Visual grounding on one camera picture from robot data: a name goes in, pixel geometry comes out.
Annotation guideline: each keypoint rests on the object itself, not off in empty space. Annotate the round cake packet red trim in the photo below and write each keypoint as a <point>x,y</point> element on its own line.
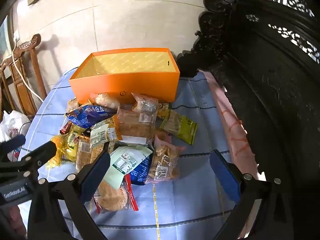
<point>112,198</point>

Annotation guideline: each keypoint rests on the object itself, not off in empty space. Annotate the dark bottle with striped label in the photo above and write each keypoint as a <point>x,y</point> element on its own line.
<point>65,128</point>

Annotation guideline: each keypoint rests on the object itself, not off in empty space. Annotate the clear packet with white label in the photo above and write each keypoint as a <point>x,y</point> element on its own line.
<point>146,105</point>

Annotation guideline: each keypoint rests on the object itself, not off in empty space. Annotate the pink cloth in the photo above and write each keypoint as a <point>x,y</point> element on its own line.
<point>232,120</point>

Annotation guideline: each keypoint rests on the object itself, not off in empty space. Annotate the clear packet of fried pieces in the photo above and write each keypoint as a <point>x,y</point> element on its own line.
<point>165,160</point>

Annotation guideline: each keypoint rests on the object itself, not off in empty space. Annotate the white plastic bag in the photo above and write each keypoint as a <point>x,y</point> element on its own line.
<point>12,122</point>

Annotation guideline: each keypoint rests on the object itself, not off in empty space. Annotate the pale green label snack packet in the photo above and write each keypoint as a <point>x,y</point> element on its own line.
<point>125,161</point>

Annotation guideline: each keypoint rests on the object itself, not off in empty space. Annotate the orange plastic bin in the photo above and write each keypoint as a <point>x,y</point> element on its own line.
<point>125,87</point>

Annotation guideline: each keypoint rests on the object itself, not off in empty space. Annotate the yellow nut packet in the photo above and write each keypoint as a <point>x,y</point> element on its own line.
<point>163,110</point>

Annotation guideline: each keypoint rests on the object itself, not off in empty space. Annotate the dark carved wooden furniture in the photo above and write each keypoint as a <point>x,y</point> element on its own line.
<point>275,92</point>

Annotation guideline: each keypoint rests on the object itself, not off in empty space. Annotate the clear packet with pale bun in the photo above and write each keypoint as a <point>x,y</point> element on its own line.
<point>107,100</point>

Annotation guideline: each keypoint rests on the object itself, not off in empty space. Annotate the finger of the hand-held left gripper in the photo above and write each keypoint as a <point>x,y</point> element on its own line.
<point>42,152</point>
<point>13,142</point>

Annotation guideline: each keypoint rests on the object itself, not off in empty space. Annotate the blue checked tablecloth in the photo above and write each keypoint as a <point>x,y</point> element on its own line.
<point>195,205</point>

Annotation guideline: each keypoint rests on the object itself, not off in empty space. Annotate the yellow snack packet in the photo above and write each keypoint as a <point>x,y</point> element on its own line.
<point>73,141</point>

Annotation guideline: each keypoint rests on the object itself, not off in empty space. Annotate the cracker packet with white label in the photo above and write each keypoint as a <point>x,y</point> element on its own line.
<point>102,133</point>

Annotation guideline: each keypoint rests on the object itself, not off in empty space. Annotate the orange-yellow clear wrapper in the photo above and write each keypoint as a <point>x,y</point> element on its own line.
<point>57,152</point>

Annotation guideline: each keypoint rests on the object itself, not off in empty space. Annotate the large clear brown cracker packet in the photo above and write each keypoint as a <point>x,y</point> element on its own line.
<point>135,126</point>

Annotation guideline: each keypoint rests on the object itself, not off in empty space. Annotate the white wall outlet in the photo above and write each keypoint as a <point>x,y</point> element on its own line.
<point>16,35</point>

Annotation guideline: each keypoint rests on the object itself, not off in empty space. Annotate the slim brown cracker packet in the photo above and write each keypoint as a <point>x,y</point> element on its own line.
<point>83,155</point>

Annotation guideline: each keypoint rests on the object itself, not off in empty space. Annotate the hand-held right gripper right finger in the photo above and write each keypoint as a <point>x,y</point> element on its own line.
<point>225,177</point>

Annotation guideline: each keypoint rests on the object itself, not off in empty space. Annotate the tan snack packet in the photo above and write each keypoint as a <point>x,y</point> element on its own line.
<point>72,105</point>

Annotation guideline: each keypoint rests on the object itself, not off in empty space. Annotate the olive green snack packet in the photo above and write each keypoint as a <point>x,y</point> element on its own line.
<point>181,127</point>

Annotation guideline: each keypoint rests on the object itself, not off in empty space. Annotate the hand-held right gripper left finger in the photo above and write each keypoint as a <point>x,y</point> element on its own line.
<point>96,177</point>

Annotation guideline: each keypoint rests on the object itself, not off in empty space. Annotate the dark blue snack packet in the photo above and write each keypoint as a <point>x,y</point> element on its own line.
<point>140,173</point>

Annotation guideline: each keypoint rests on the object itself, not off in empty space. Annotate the brown wooden chair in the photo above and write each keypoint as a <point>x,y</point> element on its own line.
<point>22,90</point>

